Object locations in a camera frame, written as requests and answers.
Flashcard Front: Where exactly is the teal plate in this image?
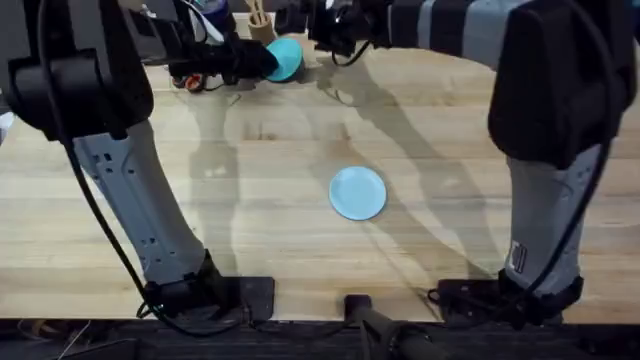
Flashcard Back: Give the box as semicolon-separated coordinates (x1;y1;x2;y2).
263;37;305;84

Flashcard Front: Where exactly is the tan peg rack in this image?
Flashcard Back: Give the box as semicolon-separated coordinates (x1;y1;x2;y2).
243;0;279;47

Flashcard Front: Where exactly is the light blue plate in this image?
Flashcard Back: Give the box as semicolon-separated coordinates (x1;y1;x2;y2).
328;165;388;222

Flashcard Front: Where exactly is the black camera post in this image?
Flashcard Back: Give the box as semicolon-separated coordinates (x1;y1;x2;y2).
343;293;454;360

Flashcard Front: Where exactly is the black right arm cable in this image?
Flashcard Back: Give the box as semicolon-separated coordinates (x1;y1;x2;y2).
499;134;617;321

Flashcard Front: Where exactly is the dark blue container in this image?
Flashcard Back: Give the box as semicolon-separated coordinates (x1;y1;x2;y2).
197;0;232;32

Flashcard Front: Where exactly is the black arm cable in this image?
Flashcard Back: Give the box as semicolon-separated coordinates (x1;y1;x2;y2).
36;0;246;337
499;134;617;321

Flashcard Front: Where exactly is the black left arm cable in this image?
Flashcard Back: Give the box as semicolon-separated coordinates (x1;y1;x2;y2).
36;0;246;337

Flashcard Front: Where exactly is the black rail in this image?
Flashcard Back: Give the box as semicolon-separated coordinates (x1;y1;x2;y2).
0;315;640;360

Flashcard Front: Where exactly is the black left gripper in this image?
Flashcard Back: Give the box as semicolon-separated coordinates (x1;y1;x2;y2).
168;38;280;84

